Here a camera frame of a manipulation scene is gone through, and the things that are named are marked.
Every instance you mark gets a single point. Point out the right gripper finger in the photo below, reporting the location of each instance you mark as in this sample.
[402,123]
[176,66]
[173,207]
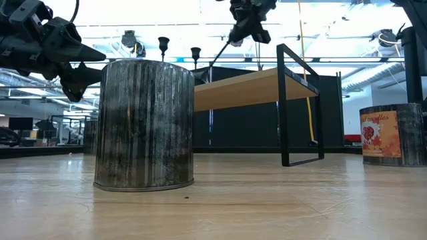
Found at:
[262,36]
[243,28]

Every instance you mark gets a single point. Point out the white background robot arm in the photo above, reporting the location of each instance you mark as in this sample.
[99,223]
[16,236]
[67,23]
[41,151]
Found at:
[71,131]

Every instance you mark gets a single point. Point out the computer monitor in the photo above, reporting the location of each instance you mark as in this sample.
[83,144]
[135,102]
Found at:
[20,123]

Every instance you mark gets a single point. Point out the large striped metal candle tin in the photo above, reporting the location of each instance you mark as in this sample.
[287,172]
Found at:
[143,126]

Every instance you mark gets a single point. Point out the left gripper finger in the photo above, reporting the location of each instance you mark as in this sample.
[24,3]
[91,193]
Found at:
[66,46]
[78,80]

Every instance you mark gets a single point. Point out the candle tin with heart label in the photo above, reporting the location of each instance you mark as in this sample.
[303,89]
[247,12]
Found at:
[380,133]

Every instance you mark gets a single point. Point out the black table edge rail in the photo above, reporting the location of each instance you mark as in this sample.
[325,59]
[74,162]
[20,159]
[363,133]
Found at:
[20,152]

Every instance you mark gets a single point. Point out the wooden shelf with black frame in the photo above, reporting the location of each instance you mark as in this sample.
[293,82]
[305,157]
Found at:
[247,90]

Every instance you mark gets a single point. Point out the red background object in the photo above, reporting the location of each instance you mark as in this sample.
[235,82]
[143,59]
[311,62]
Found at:
[352,138]

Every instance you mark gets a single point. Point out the silver vertical pole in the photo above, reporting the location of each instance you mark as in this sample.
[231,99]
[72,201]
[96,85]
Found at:
[210,126]

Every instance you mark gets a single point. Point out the black candlestick holder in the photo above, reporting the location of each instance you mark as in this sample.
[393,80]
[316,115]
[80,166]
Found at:
[163,42]
[203,75]
[195,51]

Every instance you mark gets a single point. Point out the slim black frame post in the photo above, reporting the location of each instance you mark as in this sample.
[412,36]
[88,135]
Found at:
[412,66]

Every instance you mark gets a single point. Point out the wide black frame post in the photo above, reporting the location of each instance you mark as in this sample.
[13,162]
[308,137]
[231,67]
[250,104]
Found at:
[423,56]

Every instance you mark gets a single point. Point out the black background chair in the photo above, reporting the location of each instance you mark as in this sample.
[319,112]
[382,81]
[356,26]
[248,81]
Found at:
[6,136]

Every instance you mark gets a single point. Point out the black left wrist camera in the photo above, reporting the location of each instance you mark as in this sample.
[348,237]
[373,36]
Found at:
[30,13]

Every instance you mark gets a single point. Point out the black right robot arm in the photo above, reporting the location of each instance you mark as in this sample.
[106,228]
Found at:
[417,13]

